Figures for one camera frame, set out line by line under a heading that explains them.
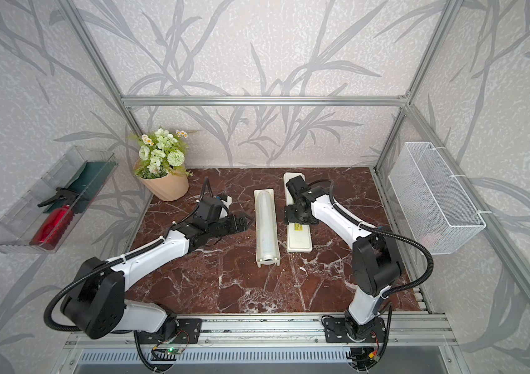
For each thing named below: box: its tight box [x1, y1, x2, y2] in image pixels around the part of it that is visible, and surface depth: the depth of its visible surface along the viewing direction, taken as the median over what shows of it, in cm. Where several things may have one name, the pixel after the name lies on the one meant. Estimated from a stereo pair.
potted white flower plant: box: [130, 127, 195, 202], surface depth 91 cm
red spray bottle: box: [29, 187, 79, 251], surface depth 60 cm
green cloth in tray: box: [42, 161, 117, 214], surface depth 68 cm
